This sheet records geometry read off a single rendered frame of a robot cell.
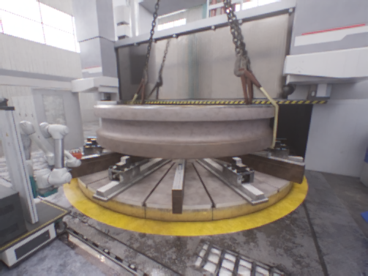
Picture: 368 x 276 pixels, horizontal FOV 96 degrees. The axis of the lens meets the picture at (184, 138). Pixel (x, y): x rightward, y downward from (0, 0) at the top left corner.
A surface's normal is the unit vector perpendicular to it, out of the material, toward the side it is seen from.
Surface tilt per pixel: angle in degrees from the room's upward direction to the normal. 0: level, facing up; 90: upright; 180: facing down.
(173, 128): 90
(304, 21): 90
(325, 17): 90
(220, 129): 90
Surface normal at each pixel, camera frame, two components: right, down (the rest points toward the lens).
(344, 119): -0.47, 0.18
